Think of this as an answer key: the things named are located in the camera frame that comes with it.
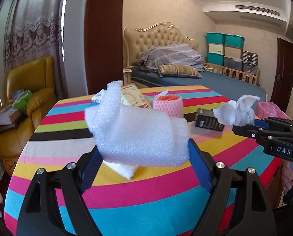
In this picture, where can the striped tan pillow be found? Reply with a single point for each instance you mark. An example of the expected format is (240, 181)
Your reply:
(178, 71)

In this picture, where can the teal storage bin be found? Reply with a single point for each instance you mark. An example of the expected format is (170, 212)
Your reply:
(215, 38)
(215, 58)
(234, 41)

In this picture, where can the teal storage bin left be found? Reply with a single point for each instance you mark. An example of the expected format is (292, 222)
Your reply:
(215, 38)

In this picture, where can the white box on armchair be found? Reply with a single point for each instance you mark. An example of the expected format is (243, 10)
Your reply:
(9, 115)

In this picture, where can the ceiling air vent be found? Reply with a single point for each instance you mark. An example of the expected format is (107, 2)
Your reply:
(256, 8)

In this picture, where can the pink trash bag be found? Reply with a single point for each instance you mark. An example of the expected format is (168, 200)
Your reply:
(269, 109)

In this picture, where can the pink foam fruit net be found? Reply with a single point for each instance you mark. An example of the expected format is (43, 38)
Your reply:
(170, 104)

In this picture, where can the white storage drawer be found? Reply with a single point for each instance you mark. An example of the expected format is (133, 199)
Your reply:
(216, 48)

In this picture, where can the striped colourful tablecloth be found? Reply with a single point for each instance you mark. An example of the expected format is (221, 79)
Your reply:
(157, 200)

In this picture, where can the wooden crib rail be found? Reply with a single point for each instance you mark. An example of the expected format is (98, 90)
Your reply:
(233, 73)

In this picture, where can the green tissue pack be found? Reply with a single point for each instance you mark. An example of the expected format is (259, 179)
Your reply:
(22, 100)

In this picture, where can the person's right hand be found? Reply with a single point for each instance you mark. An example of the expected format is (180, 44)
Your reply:
(287, 175)

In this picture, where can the grey striped duvet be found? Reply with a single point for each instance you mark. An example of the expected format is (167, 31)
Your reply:
(175, 54)

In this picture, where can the blue bed mattress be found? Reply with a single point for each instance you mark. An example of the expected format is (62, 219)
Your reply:
(229, 87)

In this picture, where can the lower teal storage bin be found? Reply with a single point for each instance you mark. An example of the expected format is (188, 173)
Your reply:
(215, 58)

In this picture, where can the checkered black bag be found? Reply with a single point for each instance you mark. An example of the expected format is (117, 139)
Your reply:
(250, 58)

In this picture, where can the dark wooden pillar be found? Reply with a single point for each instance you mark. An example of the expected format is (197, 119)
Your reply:
(103, 43)

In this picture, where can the white tissue paper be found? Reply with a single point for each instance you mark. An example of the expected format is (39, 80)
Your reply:
(237, 113)

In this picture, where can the small black box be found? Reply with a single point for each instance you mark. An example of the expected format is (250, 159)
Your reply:
(206, 119)

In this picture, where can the yellow leather armchair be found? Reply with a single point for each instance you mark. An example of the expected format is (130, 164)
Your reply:
(36, 76)

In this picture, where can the grey storage bin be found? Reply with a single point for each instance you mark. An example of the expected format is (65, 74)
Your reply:
(233, 63)

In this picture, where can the beige storage drawer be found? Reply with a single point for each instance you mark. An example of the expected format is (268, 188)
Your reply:
(233, 52)

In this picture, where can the beige tufted headboard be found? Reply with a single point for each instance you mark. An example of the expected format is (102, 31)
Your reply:
(138, 40)

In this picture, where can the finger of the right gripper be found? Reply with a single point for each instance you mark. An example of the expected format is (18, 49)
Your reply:
(249, 131)
(271, 122)

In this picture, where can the green medicine box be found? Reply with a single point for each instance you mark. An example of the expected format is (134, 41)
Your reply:
(132, 96)

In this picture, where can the dark wooden door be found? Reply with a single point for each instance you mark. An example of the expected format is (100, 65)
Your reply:
(282, 84)

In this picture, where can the white foam pad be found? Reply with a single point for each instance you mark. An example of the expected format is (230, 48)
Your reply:
(125, 171)

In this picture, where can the large white foam sheet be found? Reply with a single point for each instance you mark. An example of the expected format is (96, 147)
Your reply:
(136, 136)

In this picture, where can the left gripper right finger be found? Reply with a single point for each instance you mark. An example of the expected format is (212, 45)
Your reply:
(237, 202)

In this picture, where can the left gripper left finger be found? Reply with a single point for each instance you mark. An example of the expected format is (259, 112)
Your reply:
(40, 213)

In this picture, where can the teal storage bin right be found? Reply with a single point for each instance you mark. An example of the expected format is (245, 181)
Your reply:
(234, 41)

